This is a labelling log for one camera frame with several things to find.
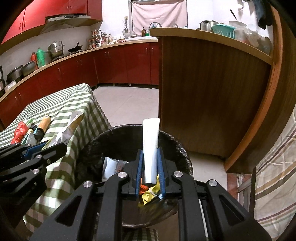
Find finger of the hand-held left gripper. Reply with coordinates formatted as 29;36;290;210
0;142;68;183
0;141;48;163

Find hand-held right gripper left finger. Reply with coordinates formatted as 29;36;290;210
29;149;145;241

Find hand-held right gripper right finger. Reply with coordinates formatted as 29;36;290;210
157;147;272;241

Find dark bottle with green label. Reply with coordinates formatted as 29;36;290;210
23;124;38;144

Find white tube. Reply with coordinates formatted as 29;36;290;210
142;118;160;186

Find red plastic bag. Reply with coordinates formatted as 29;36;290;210
10;121;29;144

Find orange-brown bottle with black cap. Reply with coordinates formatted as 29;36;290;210
34;115;51;142

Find yellow wrapper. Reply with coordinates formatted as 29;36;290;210
141;175;160;205

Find light blue printed tube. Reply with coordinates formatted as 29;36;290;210
102;157;128;181

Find bin with black liner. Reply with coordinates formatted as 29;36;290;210
87;124;194;230

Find green checkered tablecloth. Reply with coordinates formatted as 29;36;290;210
0;83;160;241

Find silver rice cooker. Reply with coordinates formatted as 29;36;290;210
0;66;6;92

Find black electric cooker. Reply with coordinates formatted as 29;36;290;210
6;65;25;84

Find grey metal basin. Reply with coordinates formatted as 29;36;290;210
22;61;36;76

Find brown wooden counter cabinet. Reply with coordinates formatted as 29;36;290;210
149;27;274;173

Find green thermos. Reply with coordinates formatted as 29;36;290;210
36;47;47;67

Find steel steamer pot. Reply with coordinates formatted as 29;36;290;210
46;41;64;57

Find black wok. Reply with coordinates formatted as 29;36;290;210
68;42;83;53

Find red base cabinets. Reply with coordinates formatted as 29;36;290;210
0;42;162;128

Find rack of condiment bottles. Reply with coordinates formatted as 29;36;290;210
87;29;116;49

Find striped curtain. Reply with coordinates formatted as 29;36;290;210
253;111;296;241

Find range hood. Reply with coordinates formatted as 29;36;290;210
38;14;91;35

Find steel kettle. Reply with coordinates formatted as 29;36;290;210
200;20;219;32

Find teal plastic colander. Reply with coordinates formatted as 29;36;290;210
211;24;237;39

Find pink cloth curtain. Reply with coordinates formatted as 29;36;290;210
131;0;188;30

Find clear plastic containers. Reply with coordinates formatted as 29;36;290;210
235;23;272;55

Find white pot with ladle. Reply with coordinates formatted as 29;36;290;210
229;9;247;29

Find dark hanging cloth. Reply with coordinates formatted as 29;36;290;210
252;0;274;29

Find red wall cabinets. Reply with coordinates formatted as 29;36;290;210
0;0;103;45

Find wooden door frame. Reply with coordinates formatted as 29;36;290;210
224;0;296;174

